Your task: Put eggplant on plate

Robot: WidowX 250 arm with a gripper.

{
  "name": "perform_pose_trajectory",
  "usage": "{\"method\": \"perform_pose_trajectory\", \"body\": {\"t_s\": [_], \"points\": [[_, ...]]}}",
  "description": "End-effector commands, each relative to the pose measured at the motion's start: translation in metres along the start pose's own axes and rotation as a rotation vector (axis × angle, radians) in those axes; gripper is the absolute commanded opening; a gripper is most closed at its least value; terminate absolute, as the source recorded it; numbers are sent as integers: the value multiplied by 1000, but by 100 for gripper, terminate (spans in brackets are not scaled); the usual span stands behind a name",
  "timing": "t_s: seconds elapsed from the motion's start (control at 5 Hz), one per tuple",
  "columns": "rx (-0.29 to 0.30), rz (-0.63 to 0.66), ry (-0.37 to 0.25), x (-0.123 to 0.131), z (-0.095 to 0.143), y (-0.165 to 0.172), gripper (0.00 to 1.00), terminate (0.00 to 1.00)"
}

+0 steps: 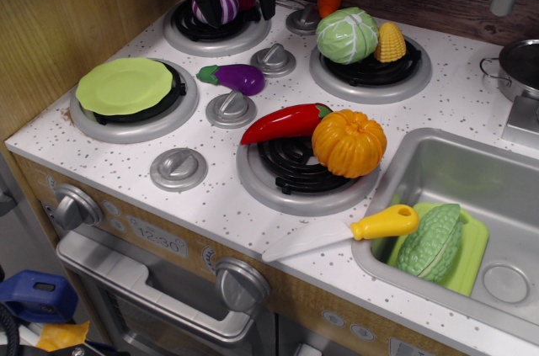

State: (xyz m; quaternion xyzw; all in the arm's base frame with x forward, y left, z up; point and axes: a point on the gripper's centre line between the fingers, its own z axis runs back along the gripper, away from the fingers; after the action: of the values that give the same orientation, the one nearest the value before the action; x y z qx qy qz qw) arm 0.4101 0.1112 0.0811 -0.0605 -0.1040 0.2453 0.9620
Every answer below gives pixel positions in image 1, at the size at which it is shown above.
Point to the purple toy eggplant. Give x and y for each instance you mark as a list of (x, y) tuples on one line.
[(246, 79)]

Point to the light green toy plate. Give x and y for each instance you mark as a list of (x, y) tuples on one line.
[(124, 86)]

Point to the purple white toy onion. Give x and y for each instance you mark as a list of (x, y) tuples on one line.
[(229, 11)]

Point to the silver slotted toy spoon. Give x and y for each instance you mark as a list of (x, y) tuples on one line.
[(291, 4)]

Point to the back left stove burner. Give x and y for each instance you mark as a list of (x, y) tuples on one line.
[(185, 33)]

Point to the stove burner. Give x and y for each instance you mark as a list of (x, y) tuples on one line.
[(284, 175), (185, 33), (372, 82), (166, 116)]

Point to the silver stovetop knob far back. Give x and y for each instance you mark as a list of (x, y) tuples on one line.
[(304, 21)]

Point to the silver stovetop knob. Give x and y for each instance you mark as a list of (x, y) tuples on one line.
[(178, 170), (231, 111), (275, 61), (304, 21)]

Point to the silver stovetop knob upper middle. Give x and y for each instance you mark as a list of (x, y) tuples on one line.
[(275, 61)]

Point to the silver stovetop knob lower middle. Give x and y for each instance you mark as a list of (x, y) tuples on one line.
[(231, 111)]

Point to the green toy cabbage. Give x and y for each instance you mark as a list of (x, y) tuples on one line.
[(347, 36)]

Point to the front left stove burner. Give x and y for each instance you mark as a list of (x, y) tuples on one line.
[(166, 116)]

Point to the red toy chili pepper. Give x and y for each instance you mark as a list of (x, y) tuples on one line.
[(296, 121)]

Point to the back right stove burner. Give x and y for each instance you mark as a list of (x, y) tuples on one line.
[(372, 82)]

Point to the yellow toy corn cob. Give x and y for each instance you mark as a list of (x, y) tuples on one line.
[(391, 44)]

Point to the silver stovetop knob front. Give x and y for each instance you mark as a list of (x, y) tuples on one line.
[(178, 170)]

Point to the front right stove burner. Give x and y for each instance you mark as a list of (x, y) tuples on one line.
[(284, 175)]

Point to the orange toy pumpkin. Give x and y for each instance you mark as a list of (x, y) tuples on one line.
[(349, 144)]

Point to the oven clock display panel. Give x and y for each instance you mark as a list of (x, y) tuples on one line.
[(158, 236)]

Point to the left oven dial knob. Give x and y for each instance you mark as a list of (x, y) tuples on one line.
[(75, 208)]

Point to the oven dial knob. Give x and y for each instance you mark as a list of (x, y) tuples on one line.
[(239, 285), (75, 208)]

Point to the silver toy pot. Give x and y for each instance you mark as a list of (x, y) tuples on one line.
[(518, 69)]

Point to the right oven dial knob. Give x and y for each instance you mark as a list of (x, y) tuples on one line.
[(239, 285)]

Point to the silver toy sink basin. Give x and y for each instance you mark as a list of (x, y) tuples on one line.
[(498, 188)]

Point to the green toy bitter gourd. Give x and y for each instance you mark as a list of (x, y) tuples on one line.
[(429, 252)]

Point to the light green cutting board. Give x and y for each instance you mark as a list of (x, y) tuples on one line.
[(463, 272)]

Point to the blue clamp device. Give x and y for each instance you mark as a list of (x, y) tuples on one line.
[(39, 297)]

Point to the yellow cloth scrap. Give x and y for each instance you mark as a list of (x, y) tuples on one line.
[(56, 336)]

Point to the yellow handled toy knife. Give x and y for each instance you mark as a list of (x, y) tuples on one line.
[(396, 220)]

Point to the silver oven door handle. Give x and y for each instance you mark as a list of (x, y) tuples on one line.
[(154, 306)]

